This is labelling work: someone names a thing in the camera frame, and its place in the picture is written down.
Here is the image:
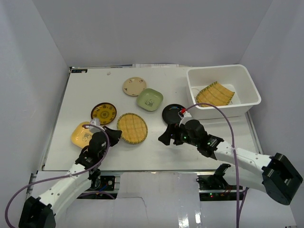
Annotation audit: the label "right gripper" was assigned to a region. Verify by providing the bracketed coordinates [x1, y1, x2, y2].
[158, 123, 199, 147]

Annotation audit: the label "round bamboo plate green rim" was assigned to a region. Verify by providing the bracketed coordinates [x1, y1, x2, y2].
[117, 113, 148, 144]

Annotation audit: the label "rectangular bamboo tray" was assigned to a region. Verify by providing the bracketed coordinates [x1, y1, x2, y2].
[195, 81, 235, 106]

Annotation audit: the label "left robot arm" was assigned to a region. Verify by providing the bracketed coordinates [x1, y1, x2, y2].
[19, 126, 122, 228]

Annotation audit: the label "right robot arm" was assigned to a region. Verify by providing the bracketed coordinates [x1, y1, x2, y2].
[158, 120, 303, 205]

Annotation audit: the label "white plastic bin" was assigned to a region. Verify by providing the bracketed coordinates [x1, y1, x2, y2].
[187, 64, 261, 119]

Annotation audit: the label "black round plate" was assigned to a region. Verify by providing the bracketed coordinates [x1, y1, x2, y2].
[162, 104, 185, 124]

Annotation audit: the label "brown yellow patterned plate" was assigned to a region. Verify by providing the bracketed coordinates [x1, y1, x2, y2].
[90, 102, 117, 125]

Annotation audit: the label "yellow square panda plate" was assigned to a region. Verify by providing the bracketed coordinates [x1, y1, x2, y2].
[71, 122, 93, 149]

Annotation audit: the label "green square panda plate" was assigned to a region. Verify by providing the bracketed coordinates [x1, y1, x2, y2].
[136, 88, 163, 112]

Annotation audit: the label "beige round plate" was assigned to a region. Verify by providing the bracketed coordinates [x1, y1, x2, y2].
[122, 77, 147, 96]

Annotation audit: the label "papers behind table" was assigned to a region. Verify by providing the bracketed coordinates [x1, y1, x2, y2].
[132, 64, 188, 68]

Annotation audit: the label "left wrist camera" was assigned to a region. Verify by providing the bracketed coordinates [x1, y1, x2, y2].
[85, 118, 102, 134]

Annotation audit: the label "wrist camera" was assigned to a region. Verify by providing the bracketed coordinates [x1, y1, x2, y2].
[179, 109, 192, 125]
[85, 118, 102, 134]

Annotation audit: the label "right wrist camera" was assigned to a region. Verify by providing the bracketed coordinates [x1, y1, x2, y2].
[179, 109, 192, 125]

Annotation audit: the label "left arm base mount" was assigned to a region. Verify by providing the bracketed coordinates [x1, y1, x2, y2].
[77, 176, 117, 200]

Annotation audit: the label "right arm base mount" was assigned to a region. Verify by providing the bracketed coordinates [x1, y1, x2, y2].
[196, 163, 237, 201]

